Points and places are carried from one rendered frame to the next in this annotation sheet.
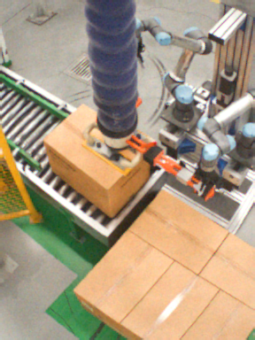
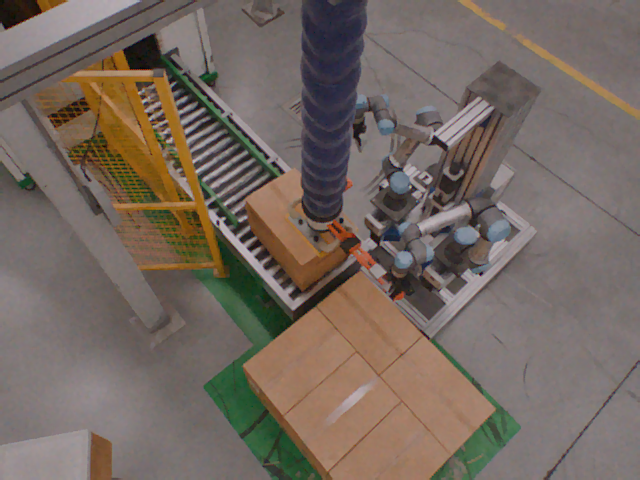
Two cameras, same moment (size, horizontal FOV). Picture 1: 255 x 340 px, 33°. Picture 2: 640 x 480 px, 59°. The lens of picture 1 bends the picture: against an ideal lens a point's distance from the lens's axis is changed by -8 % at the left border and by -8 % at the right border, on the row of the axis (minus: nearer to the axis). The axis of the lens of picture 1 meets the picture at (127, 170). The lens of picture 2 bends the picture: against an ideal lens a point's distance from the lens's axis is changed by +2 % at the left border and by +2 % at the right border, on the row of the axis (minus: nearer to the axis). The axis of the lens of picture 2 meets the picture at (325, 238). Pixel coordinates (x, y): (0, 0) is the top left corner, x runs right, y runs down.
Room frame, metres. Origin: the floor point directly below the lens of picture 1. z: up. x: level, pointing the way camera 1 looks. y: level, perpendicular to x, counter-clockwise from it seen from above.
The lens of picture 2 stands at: (-0.03, -0.11, 3.96)
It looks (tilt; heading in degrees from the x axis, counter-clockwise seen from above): 62 degrees down; 4
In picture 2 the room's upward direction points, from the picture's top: 4 degrees clockwise
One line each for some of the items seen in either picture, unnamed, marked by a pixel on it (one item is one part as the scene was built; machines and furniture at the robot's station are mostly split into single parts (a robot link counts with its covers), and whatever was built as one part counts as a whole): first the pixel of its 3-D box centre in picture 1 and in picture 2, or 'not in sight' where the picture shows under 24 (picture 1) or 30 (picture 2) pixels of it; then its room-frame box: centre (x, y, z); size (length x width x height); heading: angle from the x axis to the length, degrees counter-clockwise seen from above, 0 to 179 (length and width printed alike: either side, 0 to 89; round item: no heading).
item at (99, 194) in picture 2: not in sight; (99, 196); (1.28, 1.10, 1.62); 0.20 x 0.05 x 0.30; 49
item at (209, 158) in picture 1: (210, 154); (403, 262); (1.17, -0.40, 1.58); 0.09 x 0.08 x 0.11; 121
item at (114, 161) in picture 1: (108, 152); (308, 231); (1.49, 0.10, 1.17); 0.34 x 0.10 x 0.05; 47
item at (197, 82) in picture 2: (51, 103); (262, 151); (2.50, 0.61, 0.50); 2.31 x 0.05 x 0.19; 49
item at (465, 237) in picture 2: (251, 135); (464, 240); (1.54, -0.78, 1.20); 0.13 x 0.12 x 0.14; 31
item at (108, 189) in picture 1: (96, 159); (298, 229); (1.72, 0.20, 0.75); 0.60 x 0.40 x 0.40; 46
